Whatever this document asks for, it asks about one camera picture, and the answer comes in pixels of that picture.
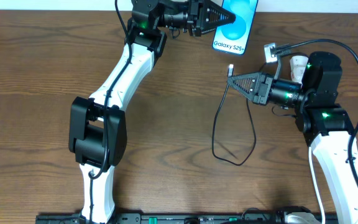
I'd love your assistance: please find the black USB charging cable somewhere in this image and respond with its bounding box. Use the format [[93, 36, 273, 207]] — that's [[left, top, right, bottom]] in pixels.
[[211, 63, 269, 167]]

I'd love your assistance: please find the blue Galaxy smartphone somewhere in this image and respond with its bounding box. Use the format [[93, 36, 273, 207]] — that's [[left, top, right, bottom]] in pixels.
[[212, 0, 259, 55]]

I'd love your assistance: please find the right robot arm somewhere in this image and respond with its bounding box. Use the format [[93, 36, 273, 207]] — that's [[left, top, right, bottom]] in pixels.
[[227, 52, 358, 223]]

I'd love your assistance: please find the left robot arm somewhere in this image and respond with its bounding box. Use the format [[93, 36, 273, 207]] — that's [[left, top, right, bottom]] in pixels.
[[68, 0, 236, 223]]

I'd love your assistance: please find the white USB charger plug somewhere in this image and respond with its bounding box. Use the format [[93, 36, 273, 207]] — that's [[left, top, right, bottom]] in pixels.
[[290, 55, 308, 84]]

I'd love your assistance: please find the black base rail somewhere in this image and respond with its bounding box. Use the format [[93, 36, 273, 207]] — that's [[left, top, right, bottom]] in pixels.
[[35, 210, 322, 224]]

